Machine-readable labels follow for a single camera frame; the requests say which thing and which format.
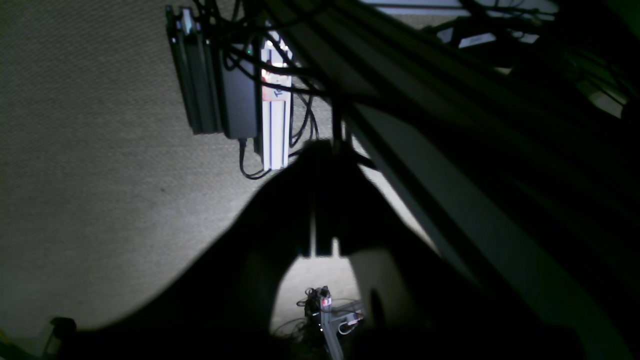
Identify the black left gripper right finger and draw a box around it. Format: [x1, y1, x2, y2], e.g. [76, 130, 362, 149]
[327, 151, 586, 360]

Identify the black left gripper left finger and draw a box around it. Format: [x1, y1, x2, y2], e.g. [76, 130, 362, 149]
[65, 150, 321, 360]

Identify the black power adapter box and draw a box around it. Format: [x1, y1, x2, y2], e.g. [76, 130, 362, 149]
[219, 51, 259, 140]

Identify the aluminium frame post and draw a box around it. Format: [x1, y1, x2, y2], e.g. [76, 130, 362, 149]
[259, 31, 293, 171]

